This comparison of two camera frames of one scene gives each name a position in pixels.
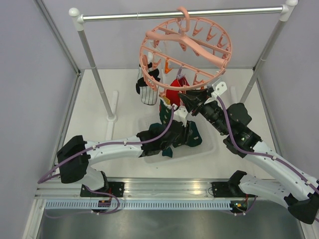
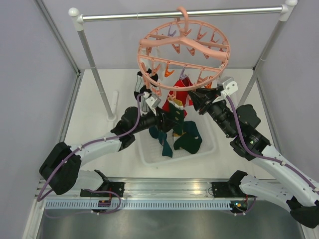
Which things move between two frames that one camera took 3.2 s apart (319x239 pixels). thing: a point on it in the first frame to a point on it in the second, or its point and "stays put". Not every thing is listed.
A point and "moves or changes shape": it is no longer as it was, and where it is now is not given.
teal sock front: [157, 129] stays put
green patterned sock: [165, 113] moves or changes shape
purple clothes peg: [180, 28] to [170, 33]
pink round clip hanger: [185, 53] stays put
